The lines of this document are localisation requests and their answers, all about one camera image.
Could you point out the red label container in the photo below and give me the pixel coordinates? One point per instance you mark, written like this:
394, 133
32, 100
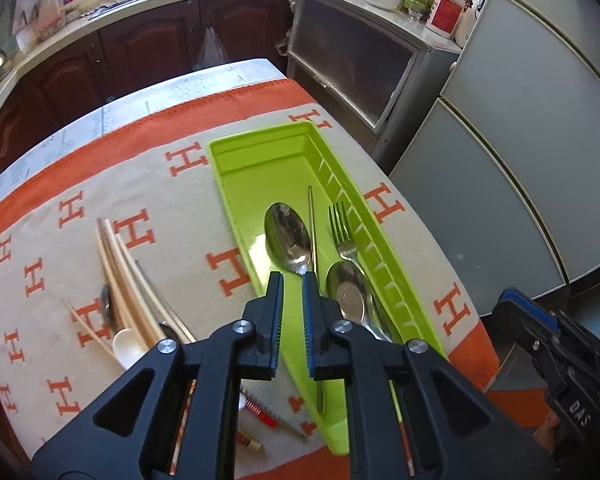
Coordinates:
445, 12

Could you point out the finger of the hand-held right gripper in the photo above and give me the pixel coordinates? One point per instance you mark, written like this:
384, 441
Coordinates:
530, 312

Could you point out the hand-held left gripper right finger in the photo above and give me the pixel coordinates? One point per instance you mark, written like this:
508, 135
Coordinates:
310, 320

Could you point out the grey cabinet with frosted doors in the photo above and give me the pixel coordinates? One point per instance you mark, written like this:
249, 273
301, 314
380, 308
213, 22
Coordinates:
350, 50

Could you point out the green plastic utensil tray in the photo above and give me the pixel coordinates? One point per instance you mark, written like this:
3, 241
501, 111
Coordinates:
260, 170

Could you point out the large metal spoon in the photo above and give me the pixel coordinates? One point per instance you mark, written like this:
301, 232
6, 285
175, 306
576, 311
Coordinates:
287, 235

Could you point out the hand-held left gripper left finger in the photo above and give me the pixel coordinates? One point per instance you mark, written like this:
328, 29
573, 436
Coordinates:
277, 320

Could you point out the bundle of wooden chopsticks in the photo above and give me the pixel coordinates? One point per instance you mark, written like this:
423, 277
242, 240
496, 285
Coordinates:
130, 270

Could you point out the metal fork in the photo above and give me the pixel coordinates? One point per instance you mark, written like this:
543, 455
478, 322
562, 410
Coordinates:
341, 232

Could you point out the small metal spoon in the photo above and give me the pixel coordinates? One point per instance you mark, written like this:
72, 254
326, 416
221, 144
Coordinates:
107, 305

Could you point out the dark wooden kitchen cabinets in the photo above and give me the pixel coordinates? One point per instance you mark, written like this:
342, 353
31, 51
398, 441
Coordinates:
145, 45

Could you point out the beige kitchen countertop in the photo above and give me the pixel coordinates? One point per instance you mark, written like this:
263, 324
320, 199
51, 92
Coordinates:
130, 2

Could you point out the white container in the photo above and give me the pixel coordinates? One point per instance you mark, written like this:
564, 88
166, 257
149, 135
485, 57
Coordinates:
464, 25

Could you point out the grey refrigerator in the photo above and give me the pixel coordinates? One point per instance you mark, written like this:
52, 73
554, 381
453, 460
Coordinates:
530, 135

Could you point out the orange patterned blanket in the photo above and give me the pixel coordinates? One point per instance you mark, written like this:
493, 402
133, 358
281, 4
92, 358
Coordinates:
180, 200

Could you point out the white plastic bag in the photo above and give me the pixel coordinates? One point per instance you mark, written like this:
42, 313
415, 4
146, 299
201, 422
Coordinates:
211, 50

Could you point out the white ceramic spoon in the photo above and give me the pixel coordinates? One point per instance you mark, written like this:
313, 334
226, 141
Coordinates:
127, 347

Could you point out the wooden board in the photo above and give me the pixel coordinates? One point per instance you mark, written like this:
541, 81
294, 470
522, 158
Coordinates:
37, 2

